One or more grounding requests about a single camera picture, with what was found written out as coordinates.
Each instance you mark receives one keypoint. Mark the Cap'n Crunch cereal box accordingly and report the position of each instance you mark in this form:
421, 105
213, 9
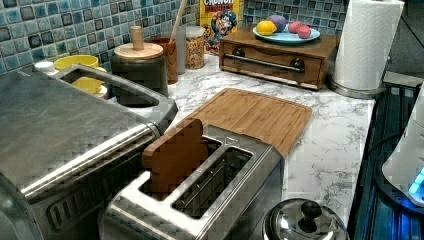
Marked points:
219, 18

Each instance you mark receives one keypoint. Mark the purple round fruit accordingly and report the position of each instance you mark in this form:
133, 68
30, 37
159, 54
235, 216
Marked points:
279, 21

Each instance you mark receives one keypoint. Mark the pink fruit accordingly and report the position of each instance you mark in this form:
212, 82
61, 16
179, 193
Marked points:
304, 31
293, 27

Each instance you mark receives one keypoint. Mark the yellow lemon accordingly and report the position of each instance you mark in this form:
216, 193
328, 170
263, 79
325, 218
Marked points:
266, 28

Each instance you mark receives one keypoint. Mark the light blue plate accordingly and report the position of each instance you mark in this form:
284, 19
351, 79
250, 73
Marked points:
285, 37

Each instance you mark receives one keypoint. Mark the stainless steel two-slot toaster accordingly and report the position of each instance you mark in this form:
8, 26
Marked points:
225, 198

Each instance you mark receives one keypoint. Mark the pink fruit left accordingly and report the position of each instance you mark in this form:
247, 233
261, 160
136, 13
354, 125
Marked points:
293, 27

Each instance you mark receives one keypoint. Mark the stainless steel toaster oven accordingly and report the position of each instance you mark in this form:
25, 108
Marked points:
65, 153

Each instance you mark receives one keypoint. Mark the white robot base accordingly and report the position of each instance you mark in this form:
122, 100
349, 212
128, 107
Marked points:
404, 168

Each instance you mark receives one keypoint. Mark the steel paper towel holder base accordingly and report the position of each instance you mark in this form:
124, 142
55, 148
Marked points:
353, 93

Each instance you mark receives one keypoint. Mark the brown wooden utensil cup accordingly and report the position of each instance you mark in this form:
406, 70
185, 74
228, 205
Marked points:
170, 53

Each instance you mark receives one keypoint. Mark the pink fruit right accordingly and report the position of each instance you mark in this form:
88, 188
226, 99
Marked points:
304, 31

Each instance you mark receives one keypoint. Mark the white paper towel roll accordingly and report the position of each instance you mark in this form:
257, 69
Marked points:
366, 41

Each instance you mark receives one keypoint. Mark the frosted grey tumbler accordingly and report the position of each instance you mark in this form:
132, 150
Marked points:
180, 41

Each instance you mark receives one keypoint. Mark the bamboo cutting board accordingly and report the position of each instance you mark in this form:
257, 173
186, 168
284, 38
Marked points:
273, 120

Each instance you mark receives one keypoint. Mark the glass jar with cereal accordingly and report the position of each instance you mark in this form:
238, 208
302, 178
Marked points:
194, 47

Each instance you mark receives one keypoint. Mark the brown toast slice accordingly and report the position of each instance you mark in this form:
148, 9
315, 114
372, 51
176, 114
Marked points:
174, 156

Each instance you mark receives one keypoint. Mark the wooden bread box drawer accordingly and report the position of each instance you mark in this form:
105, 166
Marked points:
305, 65

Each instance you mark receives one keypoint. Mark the shiny steel pot lid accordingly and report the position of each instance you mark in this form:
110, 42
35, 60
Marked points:
302, 219

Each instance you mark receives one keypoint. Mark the wooden spoon handle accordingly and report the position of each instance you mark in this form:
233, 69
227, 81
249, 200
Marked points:
178, 20

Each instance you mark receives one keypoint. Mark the yellow bowl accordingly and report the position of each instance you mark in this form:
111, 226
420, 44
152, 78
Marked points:
79, 77

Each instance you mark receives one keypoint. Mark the black canister wooden lid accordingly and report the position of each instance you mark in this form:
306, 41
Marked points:
141, 63

